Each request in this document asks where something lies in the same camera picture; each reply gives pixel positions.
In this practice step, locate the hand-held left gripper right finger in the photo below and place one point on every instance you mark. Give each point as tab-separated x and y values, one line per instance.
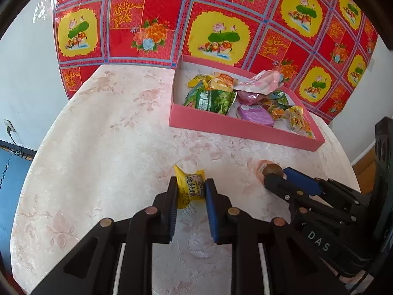
211	215

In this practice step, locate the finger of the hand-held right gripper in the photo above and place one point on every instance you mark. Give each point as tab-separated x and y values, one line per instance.
282	189
302	181

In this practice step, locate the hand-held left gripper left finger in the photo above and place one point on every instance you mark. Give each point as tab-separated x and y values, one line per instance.
173	215

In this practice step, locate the small sausage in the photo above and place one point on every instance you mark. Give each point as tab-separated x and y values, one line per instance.
265	167

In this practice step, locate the small yellow snack packet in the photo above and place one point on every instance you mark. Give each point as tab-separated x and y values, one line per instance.
190	190
196	81
296	118

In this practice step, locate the burger gummy candy packet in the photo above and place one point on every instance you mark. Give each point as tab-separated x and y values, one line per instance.
276	112
266	100

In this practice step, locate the purple candy tin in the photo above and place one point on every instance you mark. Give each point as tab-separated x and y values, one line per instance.
254	115

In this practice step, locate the pink cardboard box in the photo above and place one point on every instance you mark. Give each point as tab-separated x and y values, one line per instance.
230	127

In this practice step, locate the pink barcode snack bag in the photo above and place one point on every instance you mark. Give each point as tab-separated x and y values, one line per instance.
248	97

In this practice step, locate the pink spouted drink pouch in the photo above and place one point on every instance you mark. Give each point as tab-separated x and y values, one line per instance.
264	81

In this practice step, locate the green pea snack packet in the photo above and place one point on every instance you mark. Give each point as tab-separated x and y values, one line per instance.
215	101

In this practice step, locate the green striped snack packet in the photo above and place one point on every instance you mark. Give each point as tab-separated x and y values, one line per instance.
190	96

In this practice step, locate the orange rice cracker packet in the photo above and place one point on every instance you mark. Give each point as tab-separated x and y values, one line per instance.
222	83

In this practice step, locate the blue cabinet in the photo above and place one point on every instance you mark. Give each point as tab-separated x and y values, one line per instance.
12	184

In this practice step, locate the white wall socket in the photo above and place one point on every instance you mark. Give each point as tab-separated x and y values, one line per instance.
9	126

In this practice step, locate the red floral wall cloth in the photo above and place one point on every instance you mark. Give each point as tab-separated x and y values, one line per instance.
147	6

